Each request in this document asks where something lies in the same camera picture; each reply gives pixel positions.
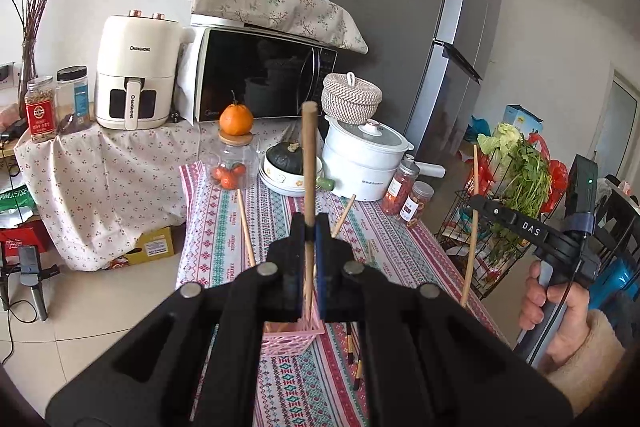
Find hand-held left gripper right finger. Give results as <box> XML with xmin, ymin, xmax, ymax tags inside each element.
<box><xmin>316</xmin><ymin>214</ymin><xmax>574</xmax><ymax>427</ymax></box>

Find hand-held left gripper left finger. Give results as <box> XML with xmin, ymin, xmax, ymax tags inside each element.
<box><xmin>46</xmin><ymin>213</ymin><xmax>307</xmax><ymax>427</ymax></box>

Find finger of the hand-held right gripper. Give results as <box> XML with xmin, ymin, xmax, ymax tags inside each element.
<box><xmin>467</xmin><ymin>196</ymin><xmax>552</xmax><ymax>242</ymax></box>

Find pink plastic basket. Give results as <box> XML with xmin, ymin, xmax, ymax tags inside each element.
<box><xmin>262</xmin><ymin>301</ymin><xmax>326</xmax><ymax>359</ymax></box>

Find person's right forearm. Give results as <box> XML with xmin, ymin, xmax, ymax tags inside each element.
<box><xmin>542</xmin><ymin>309</ymin><xmax>629</xmax><ymax>416</ymax></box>

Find person's right hand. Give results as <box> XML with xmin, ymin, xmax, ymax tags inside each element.
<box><xmin>520</xmin><ymin>260</ymin><xmax>606</xmax><ymax>371</ymax></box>

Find red plastic bag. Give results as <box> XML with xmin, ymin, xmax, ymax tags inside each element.
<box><xmin>530</xmin><ymin>133</ymin><xmax>570</xmax><ymax>214</ymax></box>

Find black chair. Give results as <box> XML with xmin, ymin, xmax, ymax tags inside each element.
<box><xmin>593</xmin><ymin>175</ymin><xmax>640</xmax><ymax>258</ymax></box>

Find green leafy herbs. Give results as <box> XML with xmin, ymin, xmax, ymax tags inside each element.
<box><xmin>492</xmin><ymin>141</ymin><xmax>553</xmax><ymax>228</ymax></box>

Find napa cabbage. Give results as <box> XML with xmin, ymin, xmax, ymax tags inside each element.
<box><xmin>476</xmin><ymin>122</ymin><xmax>522</xmax><ymax>160</ymax></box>

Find blue bag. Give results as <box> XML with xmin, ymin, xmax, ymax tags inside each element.
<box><xmin>588</xmin><ymin>255</ymin><xmax>640</xmax><ymax>308</ymax></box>

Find short chili jar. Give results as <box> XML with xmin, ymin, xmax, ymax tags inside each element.
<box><xmin>400</xmin><ymin>181</ymin><xmax>435</xmax><ymax>229</ymax></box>

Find blue cardboard box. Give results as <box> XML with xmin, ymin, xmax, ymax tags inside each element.
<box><xmin>501</xmin><ymin>104</ymin><xmax>545</xmax><ymax>138</ymax></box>

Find patterned striped tablecloth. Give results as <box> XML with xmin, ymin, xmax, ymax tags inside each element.
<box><xmin>176</xmin><ymin>159</ymin><xmax>516</xmax><ymax>427</ymax></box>

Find white bowl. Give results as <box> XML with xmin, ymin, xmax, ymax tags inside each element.
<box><xmin>258</xmin><ymin>154</ymin><xmax>325</xmax><ymax>198</ymax></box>

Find tall chili jar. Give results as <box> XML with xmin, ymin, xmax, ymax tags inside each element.
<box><xmin>381</xmin><ymin>154</ymin><xmax>421</xmax><ymax>217</ymax></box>

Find white electric cooking pot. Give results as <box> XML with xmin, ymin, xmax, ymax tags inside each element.
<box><xmin>321</xmin><ymin>114</ymin><xmax>416</xmax><ymax>202</ymax></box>

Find dark green pumpkin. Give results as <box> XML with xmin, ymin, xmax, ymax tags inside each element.
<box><xmin>265</xmin><ymin>141</ymin><xmax>306</xmax><ymax>172</ymax></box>

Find glass jar with wooden lid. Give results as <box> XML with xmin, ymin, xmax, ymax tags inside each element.
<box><xmin>209</xmin><ymin>129</ymin><xmax>260</xmax><ymax>191</ymax></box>

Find yellow cardboard box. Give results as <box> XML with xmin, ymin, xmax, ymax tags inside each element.
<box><xmin>107</xmin><ymin>226</ymin><xmax>177</xmax><ymax>269</ymax></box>

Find orange with stem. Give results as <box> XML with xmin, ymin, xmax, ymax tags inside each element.
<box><xmin>219</xmin><ymin>91</ymin><xmax>255</xmax><ymax>136</ymax></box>

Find woven lidded basket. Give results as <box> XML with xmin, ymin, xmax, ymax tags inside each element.
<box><xmin>320</xmin><ymin>72</ymin><xmax>383</xmax><ymax>126</ymax></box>

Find grey refrigerator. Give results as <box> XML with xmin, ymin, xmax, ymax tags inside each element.
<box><xmin>327</xmin><ymin>0</ymin><xmax>506</xmax><ymax>165</ymax></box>

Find black microwave oven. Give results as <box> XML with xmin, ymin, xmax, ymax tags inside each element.
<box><xmin>189</xmin><ymin>13</ymin><xmax>339</xmax><ymax>124</ymax></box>

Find white floral table cover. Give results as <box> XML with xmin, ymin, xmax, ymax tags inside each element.
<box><xmin>14</xmin><ymin>113</ymin><xmax>331</xmax><ymax>272</ymax></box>

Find phone on tripod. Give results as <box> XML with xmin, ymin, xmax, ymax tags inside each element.
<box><xmin>0</xmin><ymin>244</ymin><xmax>62</xmax><ymax>324</ymax></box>

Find white air fryer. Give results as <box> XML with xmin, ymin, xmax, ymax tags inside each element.
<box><xmin>95</xmin><ymin>9</ymin><xmax>183</xmax><ymax>131</ymax></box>

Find red box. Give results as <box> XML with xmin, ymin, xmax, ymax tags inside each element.
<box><xmin>0</xmin><ymin>222</ymin><xmax>55</xmax><ymax>254</ymax></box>

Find floral cover cloth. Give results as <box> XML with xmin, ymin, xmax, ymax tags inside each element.
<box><xmin>189</xmin><ymin>0</ymin><xmax>370</xmax><ymax>55</ymax></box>

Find black lid plastic jar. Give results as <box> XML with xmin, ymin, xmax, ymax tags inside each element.
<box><xmin>55</xmin><ymin>66</ymin><xmax>93</xmax><ymax>135</ymax></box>

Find green plastic bag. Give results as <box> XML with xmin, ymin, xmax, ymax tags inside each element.
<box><xmin>0</xmin><ymin>179</ymin><xmax>37</xmax><ymax>215</ymax></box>

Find red label bean jar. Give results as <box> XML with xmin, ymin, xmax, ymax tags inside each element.
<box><xmin>25</xmin><ymin>75</ymin><xmax>57</xmax><ymax>142</ymax></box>

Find glass vase with branches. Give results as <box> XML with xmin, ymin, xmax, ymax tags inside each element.
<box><xmin>0</xmin><ymin>0</ymin><xmax>88</xmax><ymax>105</ymax></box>

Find black wire rack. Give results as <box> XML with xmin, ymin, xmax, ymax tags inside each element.
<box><xmin>436</xmin><ymin>187</ymin><xmax>538</xmax><ymax>303</ymax></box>

